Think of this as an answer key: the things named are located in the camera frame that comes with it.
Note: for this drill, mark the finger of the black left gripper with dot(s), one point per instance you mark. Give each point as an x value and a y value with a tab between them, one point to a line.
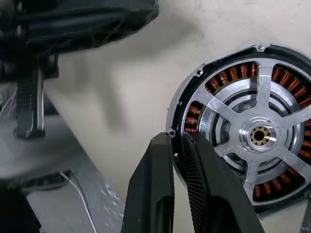
30	109

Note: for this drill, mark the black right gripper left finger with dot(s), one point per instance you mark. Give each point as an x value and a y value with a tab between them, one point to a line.
150	194

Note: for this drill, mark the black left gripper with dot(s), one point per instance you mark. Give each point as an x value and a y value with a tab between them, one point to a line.
73	21

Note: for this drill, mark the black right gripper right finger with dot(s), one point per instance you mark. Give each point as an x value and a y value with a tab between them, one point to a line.
218	199

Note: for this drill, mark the silver spoked motor rotor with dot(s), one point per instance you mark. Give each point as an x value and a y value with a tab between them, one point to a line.
263	94

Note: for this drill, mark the motor stator with copper windings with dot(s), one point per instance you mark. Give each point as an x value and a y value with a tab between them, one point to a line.
226	77

